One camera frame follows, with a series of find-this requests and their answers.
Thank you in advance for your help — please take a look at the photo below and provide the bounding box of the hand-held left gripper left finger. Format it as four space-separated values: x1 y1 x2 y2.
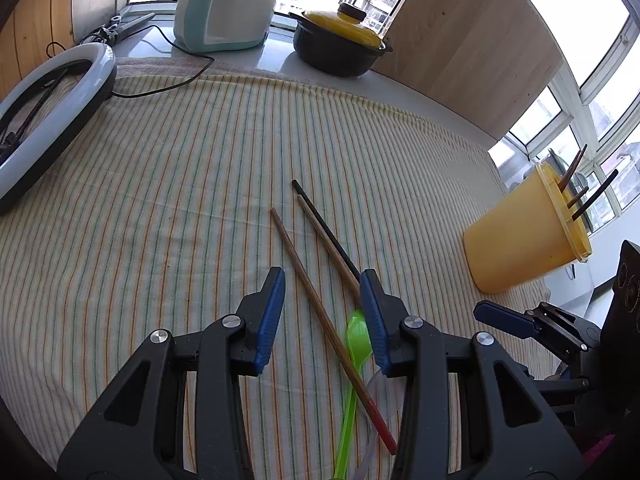
56 266 287 480

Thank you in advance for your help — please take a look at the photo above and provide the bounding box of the green plastic spoon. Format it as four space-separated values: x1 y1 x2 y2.
332 309 373 480

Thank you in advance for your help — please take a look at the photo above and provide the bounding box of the yellow plastic container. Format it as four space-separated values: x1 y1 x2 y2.
462 162 593 295

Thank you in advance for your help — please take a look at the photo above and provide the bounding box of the brown wooden plank board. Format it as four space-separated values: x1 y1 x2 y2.
0 0 76 101

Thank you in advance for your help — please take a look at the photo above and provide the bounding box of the dark brown chopstick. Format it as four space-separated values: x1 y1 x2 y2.
571 169 620 221

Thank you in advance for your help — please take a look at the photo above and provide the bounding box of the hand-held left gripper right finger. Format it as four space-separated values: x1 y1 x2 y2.
359 268 586 480

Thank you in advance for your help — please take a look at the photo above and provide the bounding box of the black chopstick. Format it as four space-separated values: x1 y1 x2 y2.
292 180 363 282

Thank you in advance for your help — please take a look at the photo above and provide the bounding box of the striped cloth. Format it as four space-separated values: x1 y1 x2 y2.
0 57 551 480

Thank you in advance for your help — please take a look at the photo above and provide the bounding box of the clear plastic spoon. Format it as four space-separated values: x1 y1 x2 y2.
350 370 407 480

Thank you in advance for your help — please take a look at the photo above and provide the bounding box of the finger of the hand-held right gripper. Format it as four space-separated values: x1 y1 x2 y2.
473 299 603 362

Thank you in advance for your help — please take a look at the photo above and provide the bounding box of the light wooden board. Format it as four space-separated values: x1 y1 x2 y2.
372 0 578 143

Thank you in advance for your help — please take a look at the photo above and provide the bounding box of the teal and white rice cooker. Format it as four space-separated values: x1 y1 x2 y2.
172 0 288 53

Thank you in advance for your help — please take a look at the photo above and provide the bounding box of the black pot with yellow lid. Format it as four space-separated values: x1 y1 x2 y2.
289 2 394 78

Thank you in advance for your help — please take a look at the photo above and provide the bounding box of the ring light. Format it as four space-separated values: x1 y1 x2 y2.
0 42 118 216

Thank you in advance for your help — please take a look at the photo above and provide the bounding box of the brown chopstick with red tip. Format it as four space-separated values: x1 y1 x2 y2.
270 207 399 456

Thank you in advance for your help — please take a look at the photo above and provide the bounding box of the black cable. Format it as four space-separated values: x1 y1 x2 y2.
111 24 216 98

